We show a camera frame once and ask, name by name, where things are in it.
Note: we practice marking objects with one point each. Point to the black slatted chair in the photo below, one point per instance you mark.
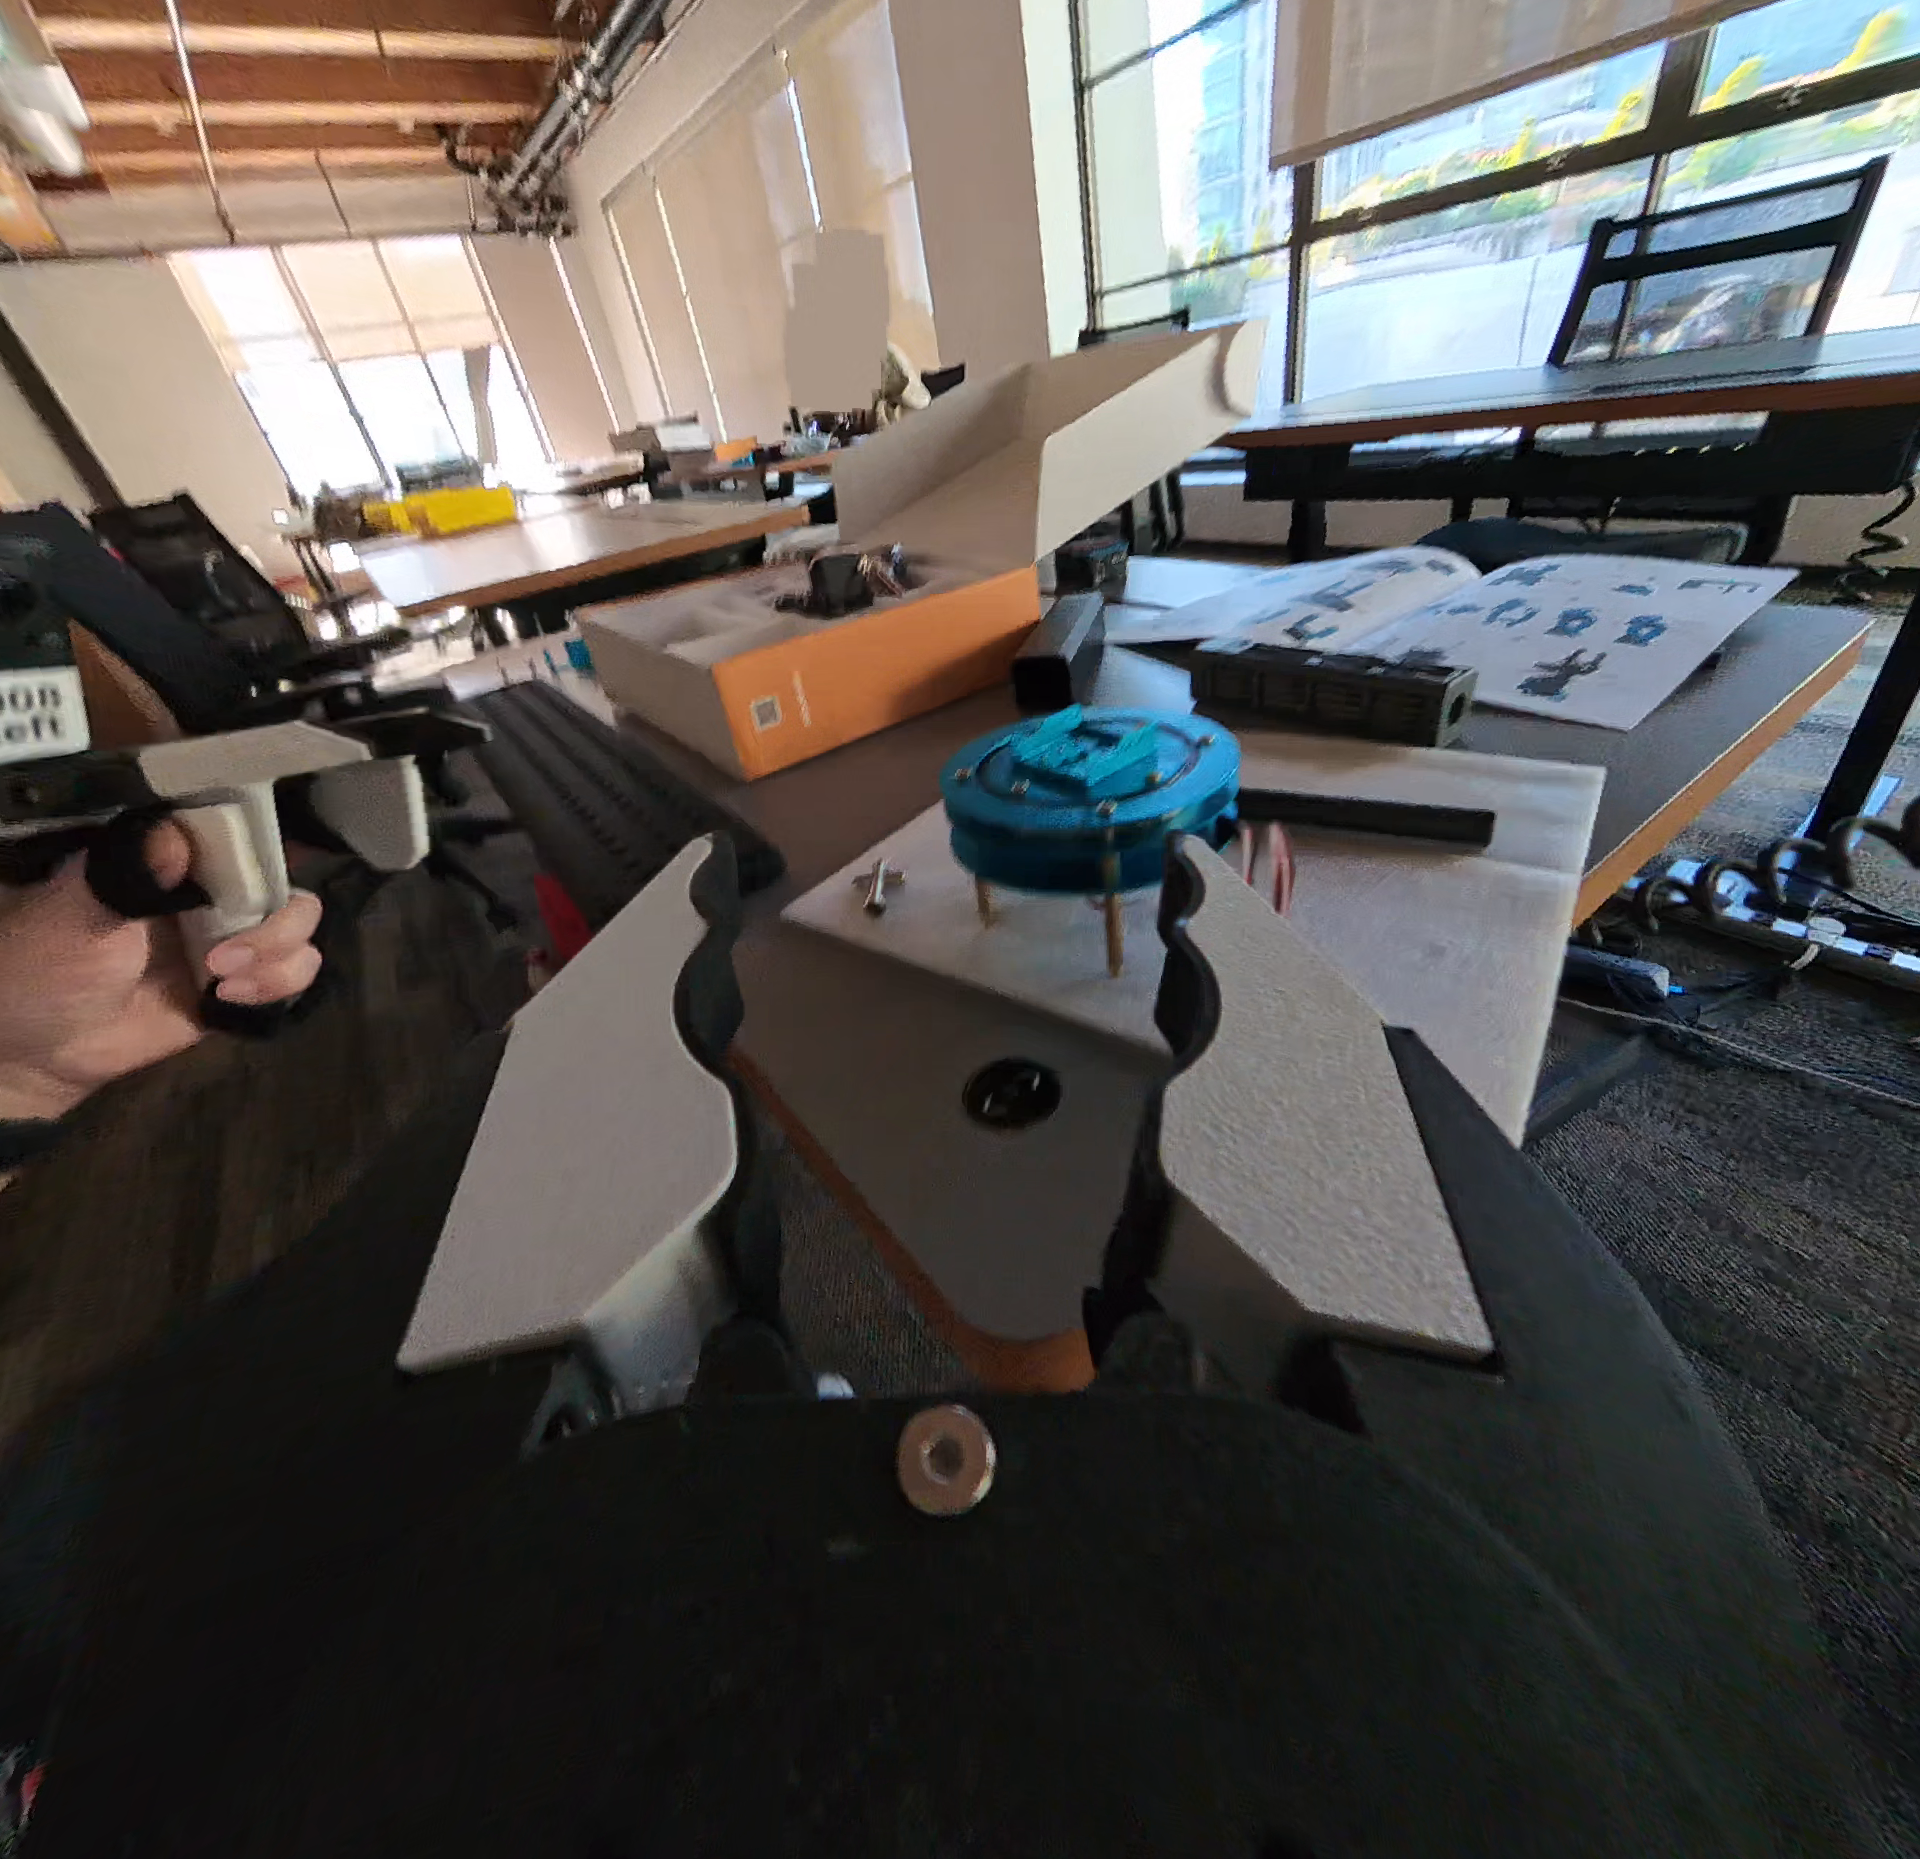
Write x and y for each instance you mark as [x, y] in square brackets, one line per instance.
[1725, 213]

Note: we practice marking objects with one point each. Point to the black keyboard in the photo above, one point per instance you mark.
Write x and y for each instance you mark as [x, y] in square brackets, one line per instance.
[599, 793]

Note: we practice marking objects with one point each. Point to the small black blue box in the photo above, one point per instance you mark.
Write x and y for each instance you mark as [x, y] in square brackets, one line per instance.
[1096, 564]

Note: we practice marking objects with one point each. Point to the black precision screwdriver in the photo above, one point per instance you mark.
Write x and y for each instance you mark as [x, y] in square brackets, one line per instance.
[1381, 821]

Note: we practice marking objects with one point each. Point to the black screwdriver bit holder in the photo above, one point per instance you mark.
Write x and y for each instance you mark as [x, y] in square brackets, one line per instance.
[1320, 696]

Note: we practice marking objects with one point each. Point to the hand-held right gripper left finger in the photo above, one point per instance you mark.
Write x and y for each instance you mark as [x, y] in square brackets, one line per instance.
[585, 1142]

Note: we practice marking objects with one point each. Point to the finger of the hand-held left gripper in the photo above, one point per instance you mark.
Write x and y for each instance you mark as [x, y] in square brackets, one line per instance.
[374, 809]
[240, 760]

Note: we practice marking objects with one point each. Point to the person's left hand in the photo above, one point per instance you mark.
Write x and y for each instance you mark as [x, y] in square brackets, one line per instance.
[75, 1007]

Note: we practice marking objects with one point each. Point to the orange cardboard box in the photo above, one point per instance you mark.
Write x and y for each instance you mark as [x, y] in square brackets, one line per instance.
[884, 688]

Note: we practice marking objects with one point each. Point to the small silver cross wrench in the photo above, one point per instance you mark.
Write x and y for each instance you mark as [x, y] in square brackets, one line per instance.
[879, 888]

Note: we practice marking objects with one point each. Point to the black wood-edged standing desk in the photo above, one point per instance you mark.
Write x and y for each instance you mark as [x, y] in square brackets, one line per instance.
[1647, 465]

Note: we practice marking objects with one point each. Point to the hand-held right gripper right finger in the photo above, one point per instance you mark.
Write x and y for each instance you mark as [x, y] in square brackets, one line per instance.
[1304, 1168]

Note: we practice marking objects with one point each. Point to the yellow plastic bin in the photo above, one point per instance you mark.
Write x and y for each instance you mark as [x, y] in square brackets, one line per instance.
[449, 507]

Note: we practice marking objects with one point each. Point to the white foam sheet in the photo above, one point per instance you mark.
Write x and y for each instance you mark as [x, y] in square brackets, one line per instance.
[1425, 957]

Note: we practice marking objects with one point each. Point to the white power strip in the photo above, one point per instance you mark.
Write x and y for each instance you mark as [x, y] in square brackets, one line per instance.
[1799, 935]

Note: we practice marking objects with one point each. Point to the blue round robot arm base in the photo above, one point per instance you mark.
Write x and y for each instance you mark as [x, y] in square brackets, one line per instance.
[1049, 824]

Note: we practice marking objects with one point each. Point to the long wooden worktable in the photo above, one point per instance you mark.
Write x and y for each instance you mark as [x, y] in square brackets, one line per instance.
[570, 553]

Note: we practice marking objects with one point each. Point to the black servo motor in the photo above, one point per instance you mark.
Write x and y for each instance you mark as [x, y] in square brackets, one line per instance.
[834, 584]

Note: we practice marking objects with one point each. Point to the black rectangular case sleeve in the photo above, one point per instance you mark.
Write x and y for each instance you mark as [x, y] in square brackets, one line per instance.
[1059, 658]

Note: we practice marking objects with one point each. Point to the instruction manual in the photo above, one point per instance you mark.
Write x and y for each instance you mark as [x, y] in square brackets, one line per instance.
[1589, 641]

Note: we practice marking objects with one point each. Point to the dark blue office chair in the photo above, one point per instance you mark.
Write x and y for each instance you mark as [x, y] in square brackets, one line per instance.
[1577, 542]

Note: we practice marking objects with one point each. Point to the beige roller window blind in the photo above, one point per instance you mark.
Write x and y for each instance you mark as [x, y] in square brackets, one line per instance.
[1503, 29]

